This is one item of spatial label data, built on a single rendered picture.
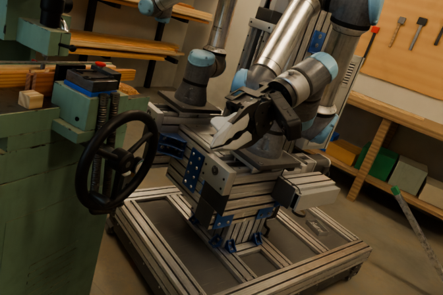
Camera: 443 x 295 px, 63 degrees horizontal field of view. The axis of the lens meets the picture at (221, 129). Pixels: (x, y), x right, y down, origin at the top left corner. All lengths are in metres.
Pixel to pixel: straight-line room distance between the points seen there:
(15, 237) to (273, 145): 0.83
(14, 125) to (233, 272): 1.10
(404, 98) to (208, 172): 2.88
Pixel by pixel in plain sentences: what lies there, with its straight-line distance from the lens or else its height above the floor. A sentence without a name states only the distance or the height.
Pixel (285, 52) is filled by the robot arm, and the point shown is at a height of 1.20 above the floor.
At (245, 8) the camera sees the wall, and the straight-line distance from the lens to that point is 4.60.
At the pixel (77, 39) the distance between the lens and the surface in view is 3.54.
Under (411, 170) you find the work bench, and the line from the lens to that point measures 3.50.
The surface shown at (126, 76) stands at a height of 0.92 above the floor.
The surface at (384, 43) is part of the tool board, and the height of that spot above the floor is 1.38.
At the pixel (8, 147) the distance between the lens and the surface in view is 0.99.
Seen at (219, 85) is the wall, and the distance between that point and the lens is 4.72.
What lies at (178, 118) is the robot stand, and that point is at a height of 0.75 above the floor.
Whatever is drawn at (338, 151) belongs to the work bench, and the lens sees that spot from 3.58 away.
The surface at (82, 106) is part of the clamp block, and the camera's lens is 0.97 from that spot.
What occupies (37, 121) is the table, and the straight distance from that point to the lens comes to 1.00.
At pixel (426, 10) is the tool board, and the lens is 3.91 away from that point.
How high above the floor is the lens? 1.26
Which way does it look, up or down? 18 degrees down
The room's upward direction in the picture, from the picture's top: 18 degrees clockwise
